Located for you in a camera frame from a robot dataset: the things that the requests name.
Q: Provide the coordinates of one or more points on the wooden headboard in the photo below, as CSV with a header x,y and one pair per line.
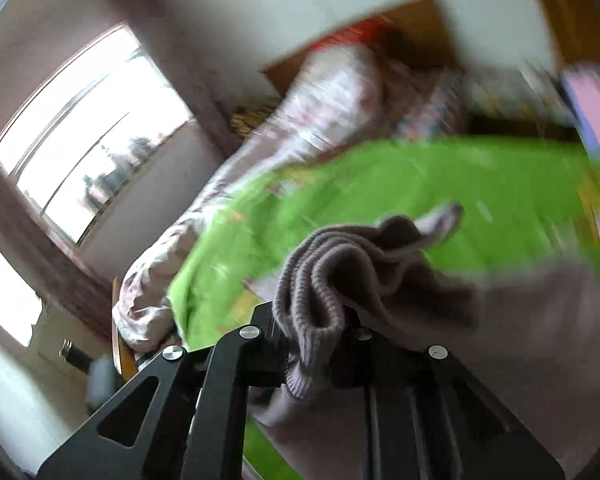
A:
x,y
574,30
422,40

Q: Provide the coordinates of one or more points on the pink bed cover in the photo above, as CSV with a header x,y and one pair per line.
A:
x,y
581,83

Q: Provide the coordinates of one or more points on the red pillow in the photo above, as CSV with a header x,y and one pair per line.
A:
x,y
370,32

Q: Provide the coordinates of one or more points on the mauve knit pants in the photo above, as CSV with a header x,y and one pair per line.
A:
x,y
531,336

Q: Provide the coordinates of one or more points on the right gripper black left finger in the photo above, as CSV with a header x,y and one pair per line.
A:
x,y
182,417

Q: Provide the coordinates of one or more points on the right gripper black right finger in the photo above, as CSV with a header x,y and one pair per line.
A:
x,y
427,417

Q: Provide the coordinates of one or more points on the window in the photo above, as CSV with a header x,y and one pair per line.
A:
x,y
87,131

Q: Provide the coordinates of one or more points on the green cartoon bed sheet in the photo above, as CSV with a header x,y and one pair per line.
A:
x,y
522,203

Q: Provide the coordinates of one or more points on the pink floral quilt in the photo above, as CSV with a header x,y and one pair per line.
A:
x,y
335,100

